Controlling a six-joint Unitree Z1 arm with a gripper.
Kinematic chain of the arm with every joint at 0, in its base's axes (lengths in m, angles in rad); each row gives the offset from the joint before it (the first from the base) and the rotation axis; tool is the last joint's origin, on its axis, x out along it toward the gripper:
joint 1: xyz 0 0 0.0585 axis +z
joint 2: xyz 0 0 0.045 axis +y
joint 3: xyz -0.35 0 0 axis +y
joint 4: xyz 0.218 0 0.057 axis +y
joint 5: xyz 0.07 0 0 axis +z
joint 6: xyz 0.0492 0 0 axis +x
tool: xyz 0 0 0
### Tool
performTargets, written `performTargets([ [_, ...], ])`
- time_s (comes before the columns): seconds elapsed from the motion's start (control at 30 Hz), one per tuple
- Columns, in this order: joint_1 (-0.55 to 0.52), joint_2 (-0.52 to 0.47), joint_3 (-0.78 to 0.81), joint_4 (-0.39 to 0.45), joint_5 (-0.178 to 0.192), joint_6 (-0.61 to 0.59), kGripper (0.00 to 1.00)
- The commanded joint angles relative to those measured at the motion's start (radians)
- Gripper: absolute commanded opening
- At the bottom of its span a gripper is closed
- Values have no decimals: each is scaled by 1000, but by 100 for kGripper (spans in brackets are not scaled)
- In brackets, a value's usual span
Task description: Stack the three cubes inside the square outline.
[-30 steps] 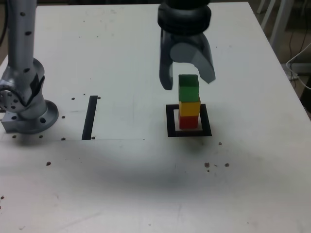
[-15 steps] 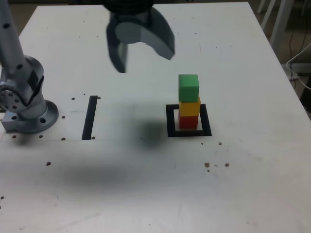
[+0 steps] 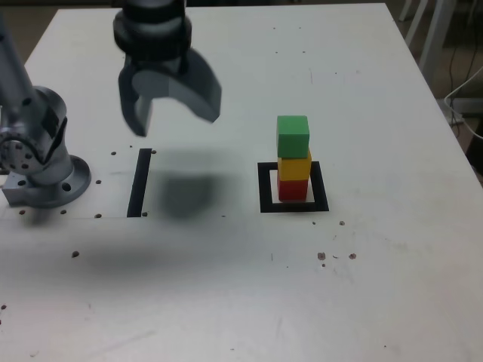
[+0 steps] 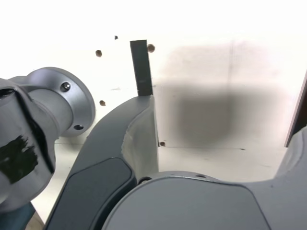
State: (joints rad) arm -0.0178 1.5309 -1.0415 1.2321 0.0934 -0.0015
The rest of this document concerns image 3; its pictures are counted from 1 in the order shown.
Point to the green cube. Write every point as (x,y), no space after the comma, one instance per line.
(293,137)

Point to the white furniture legs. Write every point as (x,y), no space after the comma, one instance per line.
(437,37)

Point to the red cube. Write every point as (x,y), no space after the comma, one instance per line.
(293,190)

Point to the white furniture foot bar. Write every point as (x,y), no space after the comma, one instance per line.
(468,105)

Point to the black tape square outline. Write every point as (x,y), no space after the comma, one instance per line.
(264,188)

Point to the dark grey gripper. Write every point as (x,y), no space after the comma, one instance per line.
(158,66)

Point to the black tape strip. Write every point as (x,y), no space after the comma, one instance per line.
(139,184)

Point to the yellow cube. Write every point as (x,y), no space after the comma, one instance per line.
(294,167)

